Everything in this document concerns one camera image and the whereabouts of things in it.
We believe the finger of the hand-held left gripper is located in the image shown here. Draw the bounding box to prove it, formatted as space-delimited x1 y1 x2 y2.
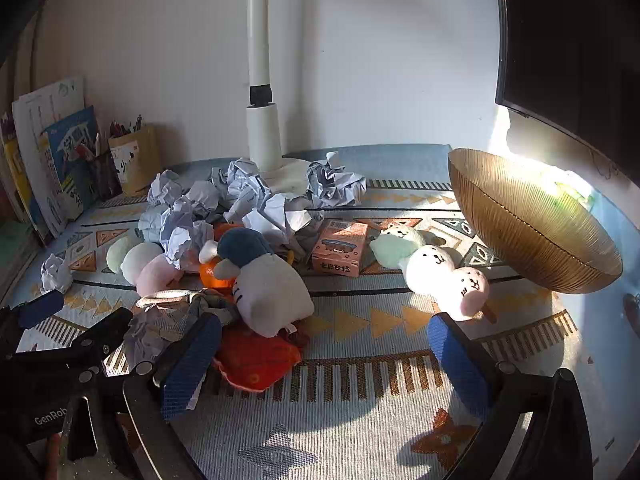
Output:
70 307 133 386
0 290 66 356

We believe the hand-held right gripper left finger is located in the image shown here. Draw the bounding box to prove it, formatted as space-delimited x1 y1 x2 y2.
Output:
122 312 223 443

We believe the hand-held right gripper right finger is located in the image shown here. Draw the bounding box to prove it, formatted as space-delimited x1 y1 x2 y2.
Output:
427 312 593 480

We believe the white paper wad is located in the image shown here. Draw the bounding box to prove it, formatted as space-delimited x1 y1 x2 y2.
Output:
41 254 74 295
306 152 367 208

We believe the orange red pouch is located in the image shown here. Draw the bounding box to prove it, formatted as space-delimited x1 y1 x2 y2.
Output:
214 327 302 392

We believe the three-ball dango plush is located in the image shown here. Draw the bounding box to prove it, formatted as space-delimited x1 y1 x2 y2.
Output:
370 225 498 323
106 236 183 297

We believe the orange translucent toy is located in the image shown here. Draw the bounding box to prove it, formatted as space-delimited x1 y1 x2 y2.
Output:
200 255 237 290

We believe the blue and white penguin plush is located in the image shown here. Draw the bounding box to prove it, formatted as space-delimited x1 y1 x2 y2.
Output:
199 227 315 338

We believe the ribbed gold bowl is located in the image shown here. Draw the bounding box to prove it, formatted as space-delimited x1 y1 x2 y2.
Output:
447 148 623 295

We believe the pile of paper balls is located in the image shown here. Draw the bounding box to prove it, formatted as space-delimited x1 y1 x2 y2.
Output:
137 157 326 273

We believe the green folder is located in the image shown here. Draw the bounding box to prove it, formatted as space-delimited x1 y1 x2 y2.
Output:
0 220 42 303

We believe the patterned woven mat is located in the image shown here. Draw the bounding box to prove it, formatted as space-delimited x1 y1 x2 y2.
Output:
15 145 606 480

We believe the row of upright books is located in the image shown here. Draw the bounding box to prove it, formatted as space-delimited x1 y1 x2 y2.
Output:
0 110 51 246

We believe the blue book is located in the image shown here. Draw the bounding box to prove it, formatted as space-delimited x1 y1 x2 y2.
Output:
40 106 101 222

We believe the clear pen holder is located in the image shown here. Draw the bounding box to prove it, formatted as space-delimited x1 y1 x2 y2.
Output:
75 132 122 202

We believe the pink cardboard box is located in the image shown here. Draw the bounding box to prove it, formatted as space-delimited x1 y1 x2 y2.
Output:
311 220 370 277

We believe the yellow pen holder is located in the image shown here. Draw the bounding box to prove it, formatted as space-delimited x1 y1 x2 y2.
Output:
108 125 162 198

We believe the bunch of pens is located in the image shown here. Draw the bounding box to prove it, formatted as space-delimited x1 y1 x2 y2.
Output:
110 115 146 138

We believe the stack of books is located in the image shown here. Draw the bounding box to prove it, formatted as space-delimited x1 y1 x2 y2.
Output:
12 77 86 231

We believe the pale green object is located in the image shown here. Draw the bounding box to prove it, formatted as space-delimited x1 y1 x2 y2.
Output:
547 172 598 211

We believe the white desk lamp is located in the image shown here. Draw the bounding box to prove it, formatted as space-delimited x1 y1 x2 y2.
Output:
245 0 313 196

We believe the black monitor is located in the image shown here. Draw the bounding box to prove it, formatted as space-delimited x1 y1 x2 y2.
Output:
489 0 640 186

